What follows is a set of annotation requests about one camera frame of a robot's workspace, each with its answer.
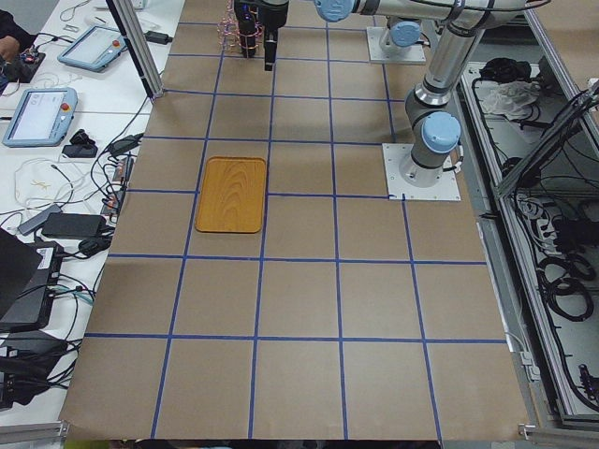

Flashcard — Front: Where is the black laptop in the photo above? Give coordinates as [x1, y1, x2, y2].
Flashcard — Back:
[1, 230, 63, 333]

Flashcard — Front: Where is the teach pendant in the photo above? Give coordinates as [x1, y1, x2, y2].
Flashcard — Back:
[57, 25, 127, 73]
[2, 87, 78, 148]

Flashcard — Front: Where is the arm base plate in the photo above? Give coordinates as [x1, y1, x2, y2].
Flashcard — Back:
[366, 26, 426, 65]
[382, 143, 460, 202]

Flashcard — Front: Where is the teach pendant upper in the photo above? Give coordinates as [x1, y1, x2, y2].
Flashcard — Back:
[57, 25, 127, 73]

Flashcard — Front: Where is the wooden tray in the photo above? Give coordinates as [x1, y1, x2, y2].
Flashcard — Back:
[195, 156, 267, 234]

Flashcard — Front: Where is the black power adapter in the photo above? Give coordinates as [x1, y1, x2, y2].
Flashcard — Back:
[41, 212, 106, 239]

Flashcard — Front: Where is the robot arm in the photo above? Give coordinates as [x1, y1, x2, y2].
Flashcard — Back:
[401, 1, 529, 188]
[314, 1, 525, 68]

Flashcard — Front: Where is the aluminium frame post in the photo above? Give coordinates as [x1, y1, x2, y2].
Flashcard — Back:
[106, 0, 164, 101]

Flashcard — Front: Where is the copper wire wine basket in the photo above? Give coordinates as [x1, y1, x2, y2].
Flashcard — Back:
[217, 1, 261, 55]

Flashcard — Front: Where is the teach pendant lower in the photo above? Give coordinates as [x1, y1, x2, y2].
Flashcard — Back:
[2, 87, 78, 148]

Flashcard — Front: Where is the dark wine bottle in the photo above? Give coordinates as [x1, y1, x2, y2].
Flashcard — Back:
[234, 0, 257, 58]
[263, 28, 278, 72]

